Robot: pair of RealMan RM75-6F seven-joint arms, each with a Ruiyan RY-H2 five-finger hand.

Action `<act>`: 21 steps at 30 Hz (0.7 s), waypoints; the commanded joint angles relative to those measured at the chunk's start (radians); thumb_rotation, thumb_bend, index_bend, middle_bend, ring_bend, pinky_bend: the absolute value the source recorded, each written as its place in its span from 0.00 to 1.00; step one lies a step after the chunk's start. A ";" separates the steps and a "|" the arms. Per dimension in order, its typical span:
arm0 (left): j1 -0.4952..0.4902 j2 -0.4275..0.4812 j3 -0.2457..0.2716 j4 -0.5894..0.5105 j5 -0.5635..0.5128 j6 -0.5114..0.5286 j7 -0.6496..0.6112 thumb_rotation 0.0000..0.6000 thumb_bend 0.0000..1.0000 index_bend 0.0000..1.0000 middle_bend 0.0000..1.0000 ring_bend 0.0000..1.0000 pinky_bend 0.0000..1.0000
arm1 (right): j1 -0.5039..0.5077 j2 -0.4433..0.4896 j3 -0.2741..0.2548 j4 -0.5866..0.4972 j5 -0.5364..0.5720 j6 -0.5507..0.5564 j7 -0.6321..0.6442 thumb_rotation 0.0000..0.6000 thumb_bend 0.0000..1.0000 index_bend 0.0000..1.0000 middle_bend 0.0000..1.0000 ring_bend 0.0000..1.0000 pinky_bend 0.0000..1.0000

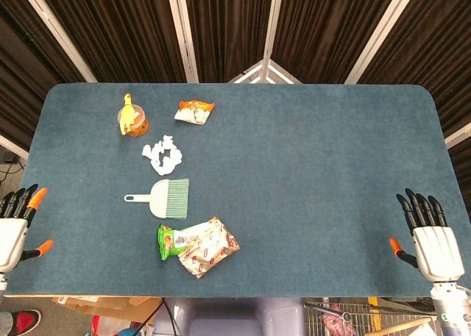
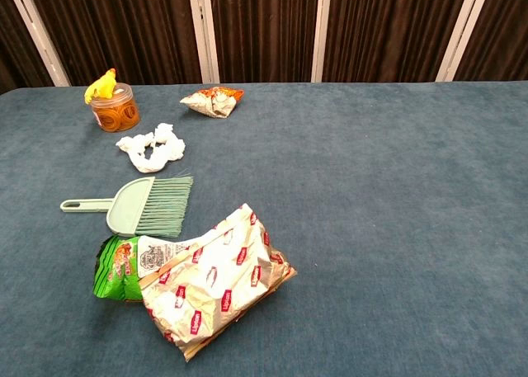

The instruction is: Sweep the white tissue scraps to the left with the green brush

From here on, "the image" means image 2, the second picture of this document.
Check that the yellow rubber chicken toy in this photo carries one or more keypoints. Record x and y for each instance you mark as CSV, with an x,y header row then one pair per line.
x,y
103,86

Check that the dark brown curtain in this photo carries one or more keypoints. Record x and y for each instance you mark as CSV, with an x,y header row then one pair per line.
x,y
264,30

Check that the crumpled orange snack wrapper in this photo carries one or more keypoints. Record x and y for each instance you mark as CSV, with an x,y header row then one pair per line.
x,y
210,102

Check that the orange jar with yellow toy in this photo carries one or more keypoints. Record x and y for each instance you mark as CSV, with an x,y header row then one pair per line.
x,y
119,115

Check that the white metal frame post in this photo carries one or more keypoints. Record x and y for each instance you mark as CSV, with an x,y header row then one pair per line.
x,y
37,34
204,34
321,30
462,30

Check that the green snack bag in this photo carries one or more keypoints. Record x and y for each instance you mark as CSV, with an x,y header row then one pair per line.
x,y
115,270

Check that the silver foil bag red logos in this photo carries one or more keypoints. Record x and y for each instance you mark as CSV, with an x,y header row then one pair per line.
x,y
214,286

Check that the mint green hand brush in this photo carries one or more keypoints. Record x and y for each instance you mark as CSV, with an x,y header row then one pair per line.
x,y
123,208

